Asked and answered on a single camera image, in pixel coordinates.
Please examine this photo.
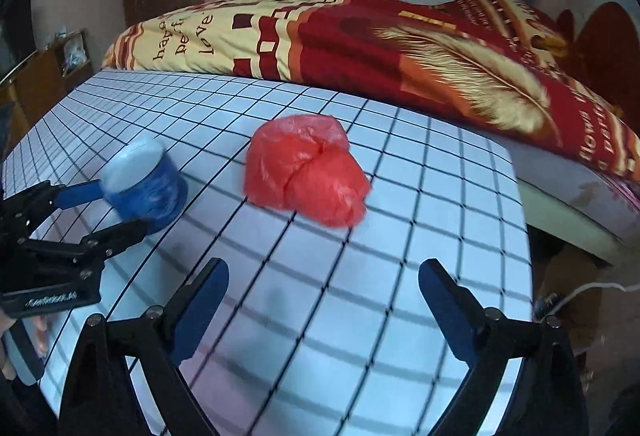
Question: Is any blue short paper cup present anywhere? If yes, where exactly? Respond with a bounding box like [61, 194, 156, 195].
[99, 137, 188, 235]

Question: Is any wooden side cabinet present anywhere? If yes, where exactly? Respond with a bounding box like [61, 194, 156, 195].
[1, 29, 94, 155]

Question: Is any black television screen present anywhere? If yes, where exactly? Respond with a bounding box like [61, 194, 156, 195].
[1, 0, 37, 78]

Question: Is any bed with red headboard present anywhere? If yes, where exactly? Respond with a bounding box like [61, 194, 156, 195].
[495, 2, 639, 266]

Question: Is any red plastic bag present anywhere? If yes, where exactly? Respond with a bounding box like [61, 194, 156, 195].
[243, 113, 371, 228]

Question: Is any white black grid tablecloth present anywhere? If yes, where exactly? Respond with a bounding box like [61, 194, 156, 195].
[2, 70, 533, 435]

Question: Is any red yellow feather blanket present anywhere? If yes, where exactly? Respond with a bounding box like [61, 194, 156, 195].
[103, 0, 639, 182]

